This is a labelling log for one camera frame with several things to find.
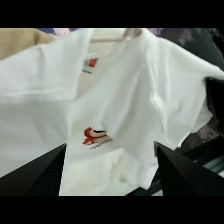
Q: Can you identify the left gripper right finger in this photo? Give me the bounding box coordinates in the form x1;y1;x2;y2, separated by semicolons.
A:
154;141;224;197

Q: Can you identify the white T-shirt with red print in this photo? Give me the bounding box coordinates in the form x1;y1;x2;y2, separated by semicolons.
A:
0;27;224;197

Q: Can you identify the tan garment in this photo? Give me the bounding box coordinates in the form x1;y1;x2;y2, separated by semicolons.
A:
0;27;56;61

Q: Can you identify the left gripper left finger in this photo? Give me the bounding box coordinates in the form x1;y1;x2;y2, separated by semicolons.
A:
0;143;68;197

